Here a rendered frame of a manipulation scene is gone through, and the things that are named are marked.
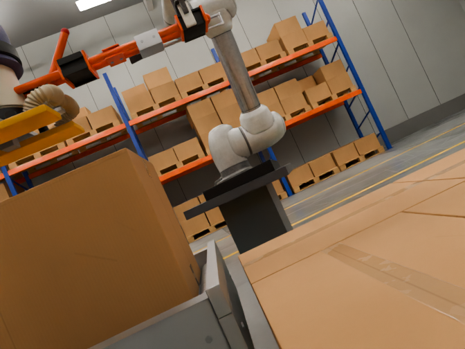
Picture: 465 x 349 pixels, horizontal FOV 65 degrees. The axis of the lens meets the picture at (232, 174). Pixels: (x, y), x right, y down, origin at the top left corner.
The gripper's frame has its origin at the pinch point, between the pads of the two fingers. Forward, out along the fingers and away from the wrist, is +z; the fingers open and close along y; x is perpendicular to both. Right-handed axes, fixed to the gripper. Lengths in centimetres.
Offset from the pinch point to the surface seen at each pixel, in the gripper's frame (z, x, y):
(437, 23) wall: -137, 798, -896
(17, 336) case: 59, -66, 21
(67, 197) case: 35, -44, 21
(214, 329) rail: 71, -25, 35
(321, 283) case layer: 71, -3, 40
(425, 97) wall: 45, 660, -888
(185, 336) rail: 70, -30, 35
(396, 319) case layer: 71, -1, 62
